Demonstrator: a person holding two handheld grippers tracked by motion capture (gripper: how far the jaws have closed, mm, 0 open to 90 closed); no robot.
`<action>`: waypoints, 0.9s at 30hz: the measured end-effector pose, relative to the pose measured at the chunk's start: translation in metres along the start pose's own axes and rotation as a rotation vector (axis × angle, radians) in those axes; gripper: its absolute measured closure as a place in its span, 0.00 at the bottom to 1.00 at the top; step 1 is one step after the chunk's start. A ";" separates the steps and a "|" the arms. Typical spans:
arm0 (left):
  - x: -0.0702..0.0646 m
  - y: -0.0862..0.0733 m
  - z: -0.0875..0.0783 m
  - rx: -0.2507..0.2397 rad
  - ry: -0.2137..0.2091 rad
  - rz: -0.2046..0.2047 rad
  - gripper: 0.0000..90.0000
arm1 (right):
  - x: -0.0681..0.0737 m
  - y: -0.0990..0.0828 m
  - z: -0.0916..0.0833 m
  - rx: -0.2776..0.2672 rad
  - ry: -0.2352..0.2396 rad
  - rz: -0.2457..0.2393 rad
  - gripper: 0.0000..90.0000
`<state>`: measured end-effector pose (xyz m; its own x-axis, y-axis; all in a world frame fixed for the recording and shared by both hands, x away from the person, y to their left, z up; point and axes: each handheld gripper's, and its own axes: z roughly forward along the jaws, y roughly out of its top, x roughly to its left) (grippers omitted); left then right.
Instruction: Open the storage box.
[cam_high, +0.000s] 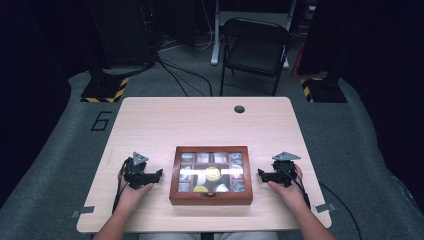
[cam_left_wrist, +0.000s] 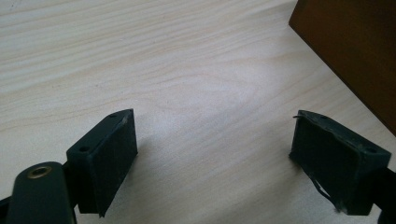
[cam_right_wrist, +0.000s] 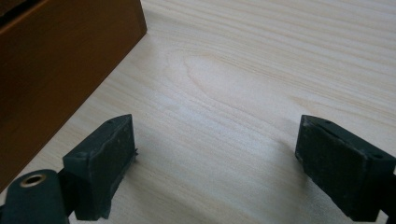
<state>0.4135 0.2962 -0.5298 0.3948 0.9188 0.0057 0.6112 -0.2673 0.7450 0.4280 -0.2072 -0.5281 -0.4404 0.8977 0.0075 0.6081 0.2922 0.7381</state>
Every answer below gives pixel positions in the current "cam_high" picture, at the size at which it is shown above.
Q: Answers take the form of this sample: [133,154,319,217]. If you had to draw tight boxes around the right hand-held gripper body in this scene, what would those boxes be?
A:
[271,151,302,188]

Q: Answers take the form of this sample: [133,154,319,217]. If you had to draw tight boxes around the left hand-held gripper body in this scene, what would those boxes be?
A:
[123,151,158,190]

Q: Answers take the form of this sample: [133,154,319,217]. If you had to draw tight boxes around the wooden box with glass lid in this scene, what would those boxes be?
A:
[169,145,254,206]

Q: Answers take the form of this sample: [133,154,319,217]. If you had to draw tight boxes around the person's left hand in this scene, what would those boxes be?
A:
[117,166,155,214]

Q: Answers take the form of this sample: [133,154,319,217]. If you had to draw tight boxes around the person's right hand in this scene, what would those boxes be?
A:
[267,164,312,213]

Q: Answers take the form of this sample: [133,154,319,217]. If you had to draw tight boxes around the grey tape strip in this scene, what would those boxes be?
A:
[314,202,337,214]
[70,205,96,219]

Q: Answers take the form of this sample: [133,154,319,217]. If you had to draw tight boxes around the black stand striped base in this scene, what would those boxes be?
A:
[298,0,348,104]
[80,0,130,104]

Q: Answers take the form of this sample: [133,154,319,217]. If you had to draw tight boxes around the red board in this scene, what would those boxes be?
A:
[290,42,306,79]

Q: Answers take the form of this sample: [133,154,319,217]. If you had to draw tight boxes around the black folding chair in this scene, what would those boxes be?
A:
[219,17,292,97]

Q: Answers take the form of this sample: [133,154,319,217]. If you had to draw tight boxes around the black cabinet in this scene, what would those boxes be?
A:
[83,0,158,70]

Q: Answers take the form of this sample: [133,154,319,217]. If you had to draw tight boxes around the left hand-held gripper black cable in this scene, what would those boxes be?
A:
[112,157,133,214]

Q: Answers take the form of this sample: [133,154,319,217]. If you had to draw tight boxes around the hand-held gripper black cable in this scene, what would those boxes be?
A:
[279,165,363,240]
[112,157,133,214]

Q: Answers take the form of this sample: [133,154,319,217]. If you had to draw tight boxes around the right hand-held gripper black cable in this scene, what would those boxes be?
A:
[279,165,363,240]

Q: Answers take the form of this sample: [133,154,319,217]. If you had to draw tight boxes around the black floor cable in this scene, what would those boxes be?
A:
[157,61,190,98]
[155,57,214,98]

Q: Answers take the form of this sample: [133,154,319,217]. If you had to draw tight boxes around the white cable bundle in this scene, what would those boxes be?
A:
[159,0,217,53]

